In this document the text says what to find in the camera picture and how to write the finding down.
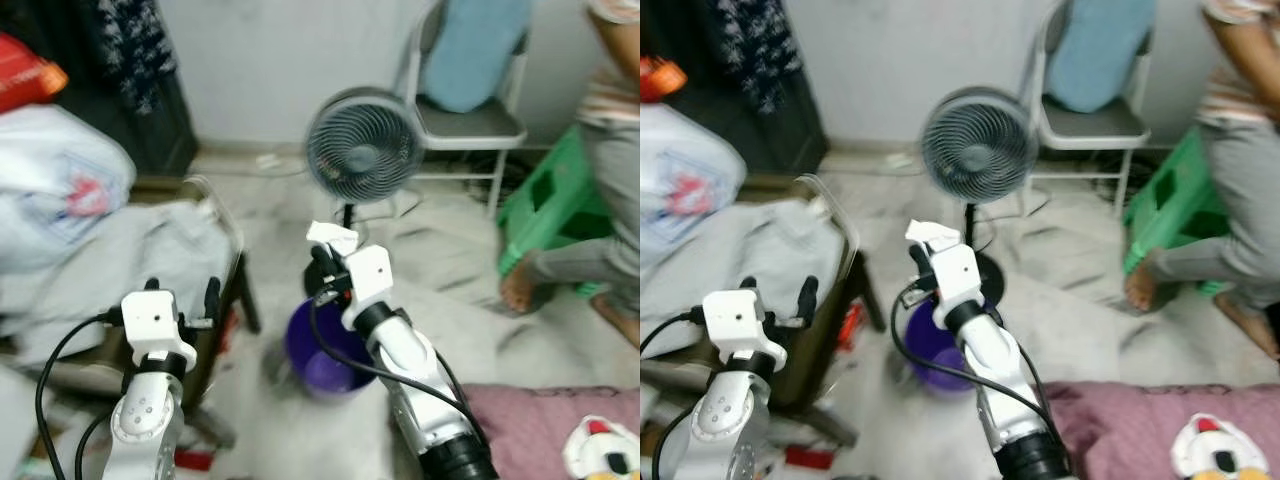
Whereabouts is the green plastic stool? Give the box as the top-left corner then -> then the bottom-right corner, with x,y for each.
497,125 -> 621,299
1122,125 -> 1246,296

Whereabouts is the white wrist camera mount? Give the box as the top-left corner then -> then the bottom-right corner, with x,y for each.
340,245 -> 394,329
120,290 -> 198,373
930,243 -> 986,326
702,290 -> 784,373

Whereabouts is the mauve cartoon print blanket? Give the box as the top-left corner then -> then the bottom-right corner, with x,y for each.
1045,383 -> 1280,480
465,383 -> 641,480

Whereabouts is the grey cloth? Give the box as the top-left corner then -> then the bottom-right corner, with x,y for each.
0,200 -> 236,341
640,200 -> 851,356

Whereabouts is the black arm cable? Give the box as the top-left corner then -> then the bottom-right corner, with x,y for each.
35,310 -> 126,480
890,285 -> 1061,441
308,290 -> 491,451
640,308 -> 706,480

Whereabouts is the dark floral print garment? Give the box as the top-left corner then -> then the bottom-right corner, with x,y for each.
715,0 -> 801,113
95,0 -> 181,113

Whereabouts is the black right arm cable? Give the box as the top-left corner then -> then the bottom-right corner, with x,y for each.
890,285 -> 1061,441
308,290 -> 491,451

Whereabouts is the red orange package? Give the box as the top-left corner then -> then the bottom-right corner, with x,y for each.
0,32 -> 69,113
640,55 -> 691,103

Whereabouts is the grey metal chair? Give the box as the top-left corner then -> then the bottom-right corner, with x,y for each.
400,0 -> 531,216
1030,0 -> 1156,216

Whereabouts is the black hanging garment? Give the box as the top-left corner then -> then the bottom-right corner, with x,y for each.
640,0 -> 826,176
0,0 -> 201,176

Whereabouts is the person in grey trousers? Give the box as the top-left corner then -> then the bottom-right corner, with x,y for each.
1125,0 -> 1280,363
500,0 -> 641,346

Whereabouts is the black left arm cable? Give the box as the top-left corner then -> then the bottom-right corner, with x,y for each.
35,310 -> 126,480
640,308 -> 706,480

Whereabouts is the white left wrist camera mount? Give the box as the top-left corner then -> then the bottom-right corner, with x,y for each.
120,290 -> 198,373
702,290 -> 784,373

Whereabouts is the purple plastic bucket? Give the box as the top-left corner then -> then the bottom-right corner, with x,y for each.
905,297 -> 991,396
285,297 -> 386,396

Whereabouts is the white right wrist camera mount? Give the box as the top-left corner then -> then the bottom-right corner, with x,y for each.
930,243 -> 986,326
340,245 -> 394,329

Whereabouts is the light blue cushion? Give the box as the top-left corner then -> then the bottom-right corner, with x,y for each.
425,0 -> 536,113
1048,0 -> 1159,113

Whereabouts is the grey standing fan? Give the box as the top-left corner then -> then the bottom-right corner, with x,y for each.
920,86 -> 1041,306
303,86 -> 428,261

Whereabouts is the white printed plastic bag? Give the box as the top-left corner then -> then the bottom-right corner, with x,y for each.
640,105 -> 749,271
0,105 -> 136,271

